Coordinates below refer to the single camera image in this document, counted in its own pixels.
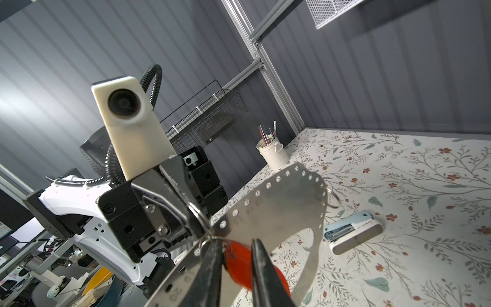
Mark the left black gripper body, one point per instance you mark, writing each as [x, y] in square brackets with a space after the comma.
[167, 204]

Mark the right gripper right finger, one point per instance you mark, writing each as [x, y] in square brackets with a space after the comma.
[269, 286]

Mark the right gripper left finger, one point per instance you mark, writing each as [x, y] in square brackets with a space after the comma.
[206, 287]

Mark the red key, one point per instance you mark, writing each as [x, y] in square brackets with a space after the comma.
[238, 263]

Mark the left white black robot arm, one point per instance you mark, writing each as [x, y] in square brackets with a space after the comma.
[68, 208]

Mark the white pencil cup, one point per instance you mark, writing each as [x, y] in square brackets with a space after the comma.
[271, 149]

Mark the black wire mesh basket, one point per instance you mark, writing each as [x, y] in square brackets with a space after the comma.
[204, 117]

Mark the white wire mesh basket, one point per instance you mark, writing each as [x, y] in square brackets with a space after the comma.
[326, 11]

